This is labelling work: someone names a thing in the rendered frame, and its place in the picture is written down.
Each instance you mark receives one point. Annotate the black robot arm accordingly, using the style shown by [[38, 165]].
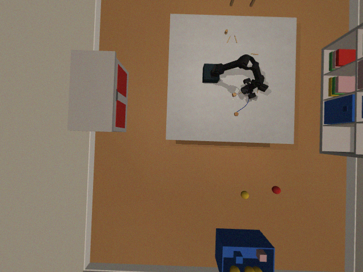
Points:
[[242, 63]]

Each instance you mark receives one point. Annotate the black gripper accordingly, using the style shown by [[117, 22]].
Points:
[[251, 95]]

